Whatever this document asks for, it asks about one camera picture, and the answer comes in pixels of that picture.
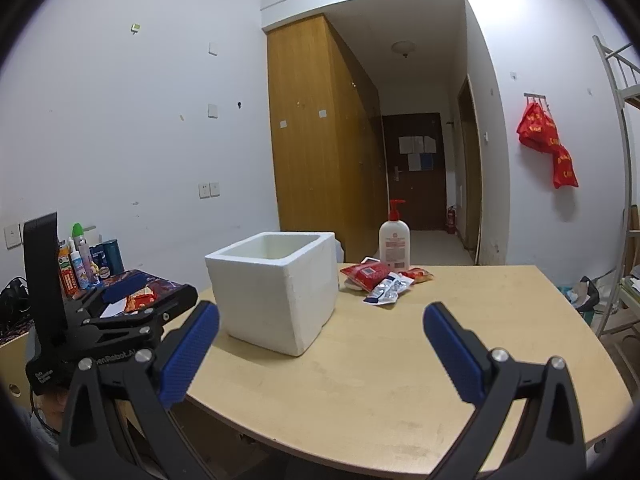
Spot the black bag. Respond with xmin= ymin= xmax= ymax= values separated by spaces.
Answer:
xmin=575 ymin=276 xmax=603 ymax=311

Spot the wooden side cabinet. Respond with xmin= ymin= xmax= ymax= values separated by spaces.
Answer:
xmin=0 ymin=332 xmax=38 ymax=401

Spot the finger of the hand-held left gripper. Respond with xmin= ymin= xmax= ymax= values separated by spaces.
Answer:
xmin=67 ymin=271 xmax=151 ymax=319
xmin=82 ymin=283 xmax=200 ymax=334

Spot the white blue foil packet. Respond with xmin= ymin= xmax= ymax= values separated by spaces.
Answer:
xmin=363 ymin=271 xmax=416 ymax=306

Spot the wooden wardrobe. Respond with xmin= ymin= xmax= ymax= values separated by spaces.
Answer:
xmin=266 ymin=15 xmax=391 ymax=263

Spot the light wooden side door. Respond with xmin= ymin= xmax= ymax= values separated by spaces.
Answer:
xmin=457 ymin=75 xmax=484 ymax=253

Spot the dark red patterned cloth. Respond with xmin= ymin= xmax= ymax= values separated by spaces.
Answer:
xmin=100 ymin=270 xmax=198 ymax=318

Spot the dark teal can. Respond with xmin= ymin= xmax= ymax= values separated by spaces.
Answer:
xmin=102 ymin=239 xmax=125 ymax=276

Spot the metal bunk bed frame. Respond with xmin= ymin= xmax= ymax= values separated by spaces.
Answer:
xmin=592 ymin=35 xmax=640 ymax=356

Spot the green storage crate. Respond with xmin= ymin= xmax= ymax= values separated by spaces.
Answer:
xmin=557 ymin=285 xmax=596 ymax=322

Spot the green cap spray can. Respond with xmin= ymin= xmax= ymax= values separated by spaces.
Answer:
xmin=70 ymin=223 xmax=98 ymax=288

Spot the black cable bundle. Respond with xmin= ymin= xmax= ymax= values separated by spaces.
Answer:
xmin=0 ymin=276 xmax=31 ymax=333

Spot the white lotion pump bottle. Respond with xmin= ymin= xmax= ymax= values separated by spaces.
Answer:
xmin=378 ymin=199 xmax=412 ymax=271

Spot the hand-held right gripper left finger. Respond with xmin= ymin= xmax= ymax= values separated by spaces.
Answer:
xmin=59 ymin=300 xmax=221 ymax=480

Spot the large red snack packet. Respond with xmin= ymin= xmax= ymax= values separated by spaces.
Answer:
xmin=340 ymin=256 xmax=393 ymax=292

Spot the red plastic bag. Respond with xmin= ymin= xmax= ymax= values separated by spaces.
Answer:
xmin=517 ymin=102 xmax=560 ymax=152
xmin=552 ymin=146 xmax=579 ymax=189

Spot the white foam box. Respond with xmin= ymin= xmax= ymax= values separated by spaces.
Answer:
xmin=204 ymin=231 xmax=338 ymax=357

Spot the small red yellow packet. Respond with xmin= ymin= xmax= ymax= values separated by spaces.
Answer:
xmin=125 ymin=287 xmax=153 ymax=311

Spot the brown wooden board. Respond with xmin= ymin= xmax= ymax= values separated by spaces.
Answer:
xmin=625 ymin=205 xmax=640 ymax=246

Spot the dark brown door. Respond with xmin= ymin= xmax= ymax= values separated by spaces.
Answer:
xmin=382 ymin=113 xmax=447 ymax=232

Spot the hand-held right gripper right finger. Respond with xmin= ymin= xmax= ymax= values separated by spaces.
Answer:
xmin=423 ymin=302 xmax=587 ymax=480

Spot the orange red bottle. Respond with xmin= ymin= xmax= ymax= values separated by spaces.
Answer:
xmin=58 ymin=242 xmax=78 ymax=297

